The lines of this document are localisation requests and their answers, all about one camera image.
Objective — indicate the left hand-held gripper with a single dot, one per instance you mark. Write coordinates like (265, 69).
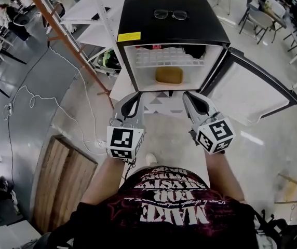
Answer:
(121, 141)

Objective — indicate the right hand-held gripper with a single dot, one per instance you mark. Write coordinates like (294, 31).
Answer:
(217, 135)

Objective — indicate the black mini fridge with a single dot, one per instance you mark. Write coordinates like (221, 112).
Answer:
(169, 30)

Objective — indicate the person's left forearm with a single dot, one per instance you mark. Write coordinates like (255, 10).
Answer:
(101, 183)

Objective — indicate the person's right forearm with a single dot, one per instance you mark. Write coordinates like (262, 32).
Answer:
(223, 178)

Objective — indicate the triangle patterned mat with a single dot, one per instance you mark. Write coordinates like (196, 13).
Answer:
(161, 105)

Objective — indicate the white power strip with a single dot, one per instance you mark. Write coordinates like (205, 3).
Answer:
(101, 143)
(9, 108)

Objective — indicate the person's left shoe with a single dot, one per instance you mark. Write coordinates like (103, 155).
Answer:
(151, 158)

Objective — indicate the green black helmet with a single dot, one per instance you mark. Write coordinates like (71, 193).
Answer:
(108, 60)

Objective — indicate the black cloth bundle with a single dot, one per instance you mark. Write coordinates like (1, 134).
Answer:
(195, 52)

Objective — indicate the white metal shelf rack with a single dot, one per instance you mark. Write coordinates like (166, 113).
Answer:
(91, 32)

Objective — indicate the brown wooden coat rack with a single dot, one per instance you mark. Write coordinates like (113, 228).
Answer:
(65, 40)

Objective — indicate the black eyeglasses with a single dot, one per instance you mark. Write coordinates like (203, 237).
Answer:
(170, 14)

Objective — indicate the wooden pallet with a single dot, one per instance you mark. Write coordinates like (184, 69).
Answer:
(62, 185)

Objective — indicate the grey dining chair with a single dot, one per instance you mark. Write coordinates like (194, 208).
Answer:
(260, 17)

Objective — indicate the person's printed black shirt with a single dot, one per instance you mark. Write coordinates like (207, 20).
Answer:
(164, 227)

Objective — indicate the black office chair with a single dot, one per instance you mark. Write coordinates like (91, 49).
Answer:
(283, 227)

